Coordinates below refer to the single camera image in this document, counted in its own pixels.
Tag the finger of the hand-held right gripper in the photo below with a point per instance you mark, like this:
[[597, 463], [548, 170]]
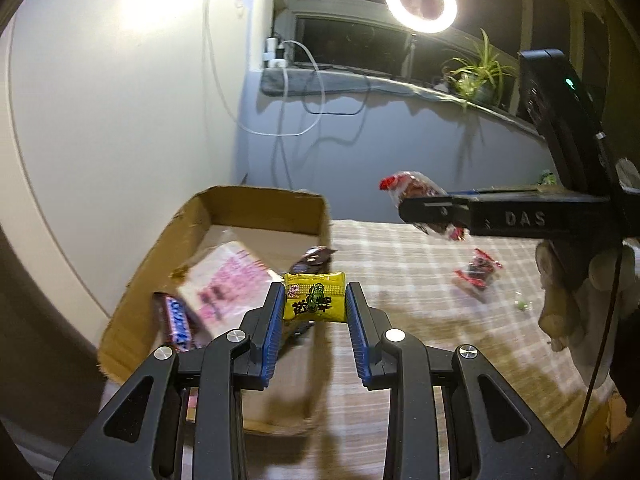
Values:
[[430, 210]]

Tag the person's right forearm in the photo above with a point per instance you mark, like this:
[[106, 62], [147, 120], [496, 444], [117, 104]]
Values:
[[627, 390]]

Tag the dark window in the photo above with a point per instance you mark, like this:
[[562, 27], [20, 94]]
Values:
[[350, 40]]

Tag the dark brown snack packet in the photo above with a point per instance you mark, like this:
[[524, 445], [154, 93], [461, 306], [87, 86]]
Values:
[[315, 257]]

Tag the red-edged dark snack packet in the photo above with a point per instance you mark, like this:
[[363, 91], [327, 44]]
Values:
[[477, 270]]

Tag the cardboard box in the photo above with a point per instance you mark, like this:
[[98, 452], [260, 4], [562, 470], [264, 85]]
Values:
[[270, 210]]

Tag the checked beige blanket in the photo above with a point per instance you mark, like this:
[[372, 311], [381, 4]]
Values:
[[425, 310]]

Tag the brown cardboard piece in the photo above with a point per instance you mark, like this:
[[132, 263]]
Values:
[[622, 425]]

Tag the person's right hand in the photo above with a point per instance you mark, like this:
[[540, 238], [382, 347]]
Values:
[[570, 320]]

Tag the clear red snack bag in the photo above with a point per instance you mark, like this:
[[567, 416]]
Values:
[[415, 185]]

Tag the grey windowsill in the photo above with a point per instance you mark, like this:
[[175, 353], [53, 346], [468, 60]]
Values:
[[350, 82]]

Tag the small green candy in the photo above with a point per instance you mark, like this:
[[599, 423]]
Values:
[[522, 304]]

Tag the white wardrobe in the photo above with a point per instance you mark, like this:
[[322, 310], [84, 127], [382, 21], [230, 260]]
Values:
[[125, 110]]

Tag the green potted plant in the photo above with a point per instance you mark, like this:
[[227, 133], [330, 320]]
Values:
[[475, 80]]

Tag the small green object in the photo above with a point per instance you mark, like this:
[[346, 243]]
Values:
[[547, 177]]

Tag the pink snack packet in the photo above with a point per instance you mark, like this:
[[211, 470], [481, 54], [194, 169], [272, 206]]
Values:
[[225, 280]]

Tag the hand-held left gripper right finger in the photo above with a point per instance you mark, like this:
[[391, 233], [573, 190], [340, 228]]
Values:
[[357, 337]]

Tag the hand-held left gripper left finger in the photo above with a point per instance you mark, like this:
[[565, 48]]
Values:
[[272, 332]]

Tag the brown candy bar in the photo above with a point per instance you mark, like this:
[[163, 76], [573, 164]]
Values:
[[177, 320]]

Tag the yellow snack packet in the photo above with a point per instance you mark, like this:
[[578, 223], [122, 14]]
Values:
[[315, 300]]

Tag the white charger plug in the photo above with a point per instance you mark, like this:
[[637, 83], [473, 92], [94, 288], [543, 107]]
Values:
[[274, 52]]

